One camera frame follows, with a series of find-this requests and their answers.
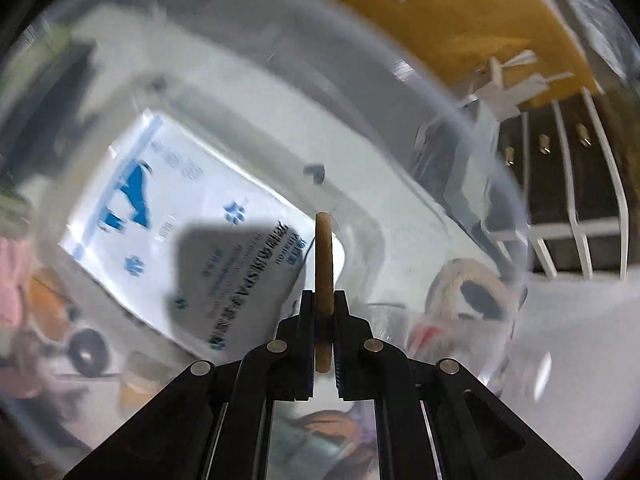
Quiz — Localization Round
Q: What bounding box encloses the white pet wipes packet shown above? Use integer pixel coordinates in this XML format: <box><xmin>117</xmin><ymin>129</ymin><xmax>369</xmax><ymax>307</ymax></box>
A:
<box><xmin>57</xmin><ymin>107</ymin><xmax>347</xmax><ymax>361</ymax></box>

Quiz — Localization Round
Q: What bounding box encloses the beige fuzzy slipper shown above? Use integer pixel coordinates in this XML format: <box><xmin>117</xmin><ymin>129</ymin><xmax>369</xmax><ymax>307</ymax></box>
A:
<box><xmin>425</xmin><ymin>257</ymin><xmax>529</xmax><ymax>333</ymax></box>

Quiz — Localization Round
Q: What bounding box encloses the clear red label water bottle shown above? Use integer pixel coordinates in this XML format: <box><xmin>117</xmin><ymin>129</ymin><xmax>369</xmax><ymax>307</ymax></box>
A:
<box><xmin>406</xmin><ymin>310</ymin><xmax>503</xmax><ymax>391</ymax></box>

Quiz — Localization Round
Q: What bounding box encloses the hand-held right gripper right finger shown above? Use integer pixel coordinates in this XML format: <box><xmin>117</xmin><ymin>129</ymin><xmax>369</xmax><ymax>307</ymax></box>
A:
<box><xmin>334</xmin><ymin>291</ymin><xmax>583</xmax><ymax>480</ymax></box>

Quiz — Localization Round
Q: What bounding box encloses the white drawer unit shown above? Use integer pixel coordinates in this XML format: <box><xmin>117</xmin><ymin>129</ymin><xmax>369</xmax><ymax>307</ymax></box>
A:
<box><xmin>497</xmin><ymin>87</ymin><xmax>629</xmax><ymax>281</ymax></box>

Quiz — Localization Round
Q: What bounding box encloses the clear plastic storage container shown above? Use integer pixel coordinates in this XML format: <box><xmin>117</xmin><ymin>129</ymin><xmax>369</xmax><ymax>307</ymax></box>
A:
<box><xmin>0</xmin><ymin>0</ymin><xmax>532</xmax><ymax>480</ymax></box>

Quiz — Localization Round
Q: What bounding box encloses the toothpick jar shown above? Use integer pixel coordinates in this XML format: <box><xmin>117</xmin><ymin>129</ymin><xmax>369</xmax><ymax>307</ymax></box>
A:
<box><xmin>119</xmin><ymin>351</ymin><xmax>167</xmax><ymax>407</ymax></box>

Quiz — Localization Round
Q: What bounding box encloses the white acrylic stand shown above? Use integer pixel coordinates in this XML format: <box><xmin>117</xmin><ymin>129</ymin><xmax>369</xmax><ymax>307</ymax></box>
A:
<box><xmin>467</xmin><ymin>50</ymin><xmax>577</xmax><ymax>122</ymax></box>

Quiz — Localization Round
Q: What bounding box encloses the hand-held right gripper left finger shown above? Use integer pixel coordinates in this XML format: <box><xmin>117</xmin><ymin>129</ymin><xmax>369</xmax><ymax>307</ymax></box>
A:
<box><xmin>65</xmin><ymin>291</ymin><xmax>317</xmax><ymax>480</ymax></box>

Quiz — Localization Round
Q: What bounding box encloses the brown round coaster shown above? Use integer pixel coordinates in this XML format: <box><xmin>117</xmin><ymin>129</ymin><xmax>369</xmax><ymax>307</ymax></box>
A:
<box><xmin>315</xmin><ymin>212</ymin><xmax>334</xmax><ymax>374</ymax></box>

